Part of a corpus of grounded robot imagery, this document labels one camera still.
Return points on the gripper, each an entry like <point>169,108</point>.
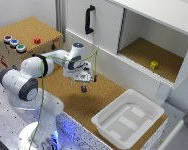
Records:
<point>81,75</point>

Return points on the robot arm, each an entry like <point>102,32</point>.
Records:
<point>27,80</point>

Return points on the purple block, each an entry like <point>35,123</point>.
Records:
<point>83,88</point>

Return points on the pink block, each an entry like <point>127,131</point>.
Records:
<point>37,40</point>

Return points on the yellow block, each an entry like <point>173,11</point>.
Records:
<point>154,65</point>

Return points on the white sliding door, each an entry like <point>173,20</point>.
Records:
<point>100,23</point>

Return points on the white plastic box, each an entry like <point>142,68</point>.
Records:
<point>129,118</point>

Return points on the green button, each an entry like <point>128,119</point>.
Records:
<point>20,47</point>

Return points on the wooden drawer box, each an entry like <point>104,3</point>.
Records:
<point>24,40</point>

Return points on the blue button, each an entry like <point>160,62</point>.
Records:
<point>14,42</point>

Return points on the red button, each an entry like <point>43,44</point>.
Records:
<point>8,39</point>

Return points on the white cabinet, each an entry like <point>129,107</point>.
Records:
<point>154,36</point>

